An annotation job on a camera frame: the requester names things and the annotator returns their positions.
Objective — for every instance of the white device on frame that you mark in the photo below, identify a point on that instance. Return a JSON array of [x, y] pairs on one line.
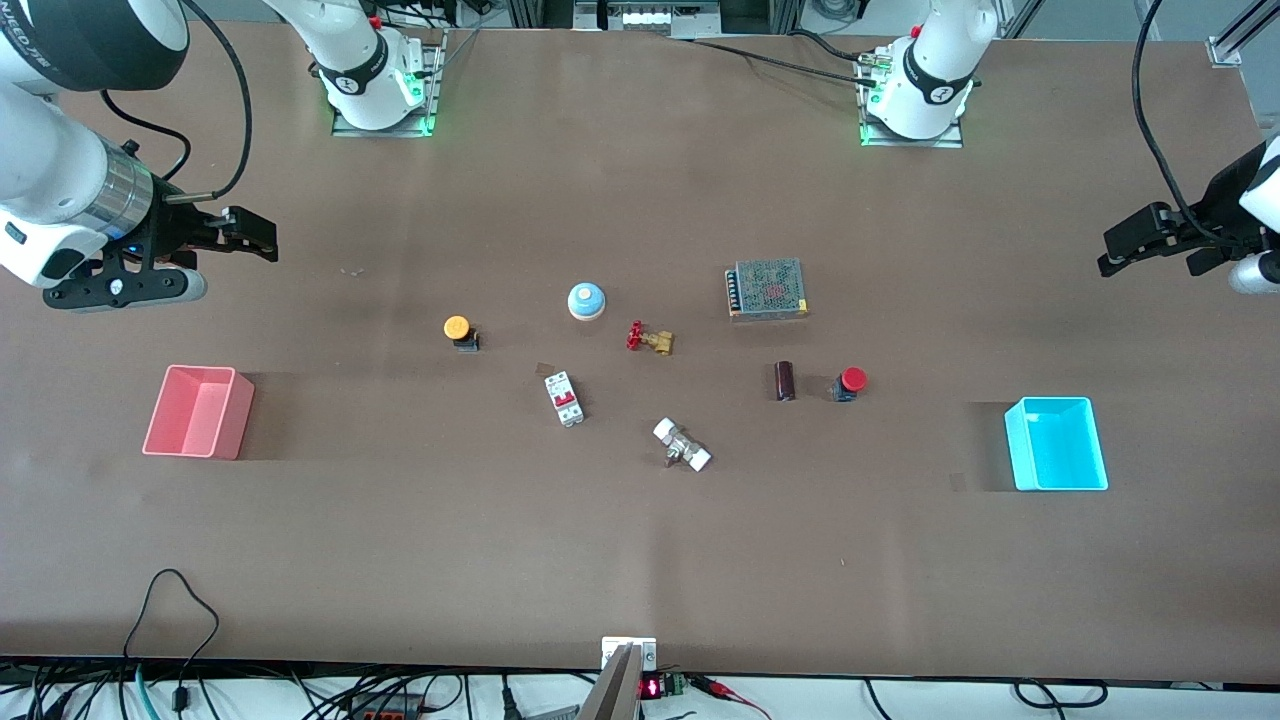
[[665, 14]]

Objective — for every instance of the white mounting bracket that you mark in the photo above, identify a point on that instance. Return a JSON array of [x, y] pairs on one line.
[[645, 648]]

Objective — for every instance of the white-ended metal fitting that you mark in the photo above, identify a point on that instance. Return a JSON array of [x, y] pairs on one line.
[[682, 445]]

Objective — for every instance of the red LED display module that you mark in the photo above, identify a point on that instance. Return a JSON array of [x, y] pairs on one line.
[[655, 686]]

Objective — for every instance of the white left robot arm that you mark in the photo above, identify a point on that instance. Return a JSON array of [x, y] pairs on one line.
[[930, 80]]

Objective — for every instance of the white circuit breaker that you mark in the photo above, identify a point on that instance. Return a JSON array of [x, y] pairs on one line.
[[564, 398]]

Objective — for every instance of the yellow push button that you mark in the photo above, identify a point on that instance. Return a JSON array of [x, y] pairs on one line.
[[458, 328]]

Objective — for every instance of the aluminium frame profile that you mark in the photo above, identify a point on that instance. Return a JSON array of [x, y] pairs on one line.
[[1240, 35]]

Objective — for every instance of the red push button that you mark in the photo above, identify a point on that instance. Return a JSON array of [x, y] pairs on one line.
[[852, 380]]

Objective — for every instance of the dark brown cylindrical capacitor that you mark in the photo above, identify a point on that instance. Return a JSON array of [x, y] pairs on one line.
[[785, 381]]

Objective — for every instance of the pink plastic box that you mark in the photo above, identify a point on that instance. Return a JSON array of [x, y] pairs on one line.
[[195, 412]]

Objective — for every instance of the grey metal mount bar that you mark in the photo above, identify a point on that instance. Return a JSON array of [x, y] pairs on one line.
[[612, 690]]

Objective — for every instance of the cyan plastic box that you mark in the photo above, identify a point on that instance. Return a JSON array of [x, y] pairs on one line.
[[1058, 448]]

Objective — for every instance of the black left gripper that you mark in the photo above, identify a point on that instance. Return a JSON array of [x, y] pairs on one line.
[[1212, 212]]

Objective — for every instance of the blue and white dome bell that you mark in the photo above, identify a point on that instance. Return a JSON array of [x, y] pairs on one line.
[[586, 301]]

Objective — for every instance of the metal mesh power supply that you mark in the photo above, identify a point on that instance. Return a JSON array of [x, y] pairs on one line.
[[768, 289]]

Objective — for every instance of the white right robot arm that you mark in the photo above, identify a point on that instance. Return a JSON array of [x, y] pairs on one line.
[[60, 170]]

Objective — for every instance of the red clip lead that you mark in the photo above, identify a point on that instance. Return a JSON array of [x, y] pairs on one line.
[[730, 692]]

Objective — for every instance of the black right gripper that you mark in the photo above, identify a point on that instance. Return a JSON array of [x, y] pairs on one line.
[[166, 236]]

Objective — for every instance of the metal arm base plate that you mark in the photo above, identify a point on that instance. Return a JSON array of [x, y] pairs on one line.
[[955, 138], [428, 90]]

